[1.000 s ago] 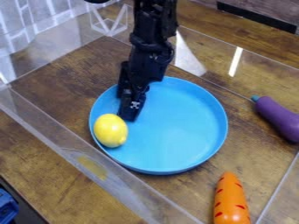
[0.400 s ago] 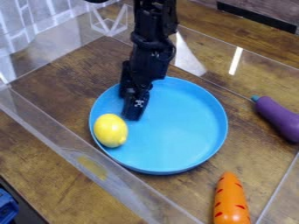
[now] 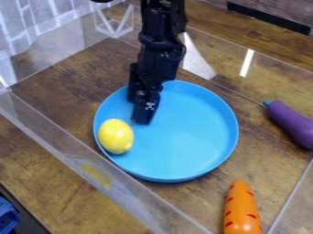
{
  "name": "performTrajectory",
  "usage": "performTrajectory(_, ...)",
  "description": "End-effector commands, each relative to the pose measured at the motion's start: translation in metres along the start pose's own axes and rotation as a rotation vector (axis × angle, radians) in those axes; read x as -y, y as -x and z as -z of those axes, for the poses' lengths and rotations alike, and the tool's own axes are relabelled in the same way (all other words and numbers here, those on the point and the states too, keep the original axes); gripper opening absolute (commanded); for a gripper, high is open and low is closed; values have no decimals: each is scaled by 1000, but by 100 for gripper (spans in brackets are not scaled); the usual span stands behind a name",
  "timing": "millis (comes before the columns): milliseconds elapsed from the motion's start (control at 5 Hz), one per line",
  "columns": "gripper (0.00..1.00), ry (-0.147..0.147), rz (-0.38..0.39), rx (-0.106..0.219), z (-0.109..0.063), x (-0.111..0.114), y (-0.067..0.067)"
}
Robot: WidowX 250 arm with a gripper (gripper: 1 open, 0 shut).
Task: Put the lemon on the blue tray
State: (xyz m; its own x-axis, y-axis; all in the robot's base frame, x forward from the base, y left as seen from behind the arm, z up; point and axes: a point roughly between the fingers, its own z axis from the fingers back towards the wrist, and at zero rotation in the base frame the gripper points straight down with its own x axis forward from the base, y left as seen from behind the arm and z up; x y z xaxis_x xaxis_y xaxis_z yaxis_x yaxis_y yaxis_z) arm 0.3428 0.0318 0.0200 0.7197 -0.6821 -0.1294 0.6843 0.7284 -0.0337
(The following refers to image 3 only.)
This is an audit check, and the orange toy carrot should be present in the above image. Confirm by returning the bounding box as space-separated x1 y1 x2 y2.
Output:
222 179 264 234

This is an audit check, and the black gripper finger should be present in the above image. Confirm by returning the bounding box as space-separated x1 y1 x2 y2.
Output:
131 90 161 124
127 63 139 101

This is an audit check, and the blue round tray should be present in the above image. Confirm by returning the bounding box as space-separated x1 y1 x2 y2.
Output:
106 80 240 183

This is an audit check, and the blue plastic object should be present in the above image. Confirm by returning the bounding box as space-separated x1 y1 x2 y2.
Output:
0 197 20 234

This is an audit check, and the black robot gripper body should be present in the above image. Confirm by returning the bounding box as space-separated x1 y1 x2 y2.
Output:
135 33 186 92

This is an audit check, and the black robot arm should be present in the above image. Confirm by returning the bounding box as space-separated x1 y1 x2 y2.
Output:
127 0 187 124

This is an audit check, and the yellow lemon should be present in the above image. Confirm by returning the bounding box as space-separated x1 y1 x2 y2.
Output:
98 119 135 154

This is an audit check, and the purple toy eggplant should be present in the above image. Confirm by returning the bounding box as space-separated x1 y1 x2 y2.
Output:
264 100 313 149

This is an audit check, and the clear acrylic enclosure wall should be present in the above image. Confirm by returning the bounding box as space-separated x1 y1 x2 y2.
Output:
0 0 313 234

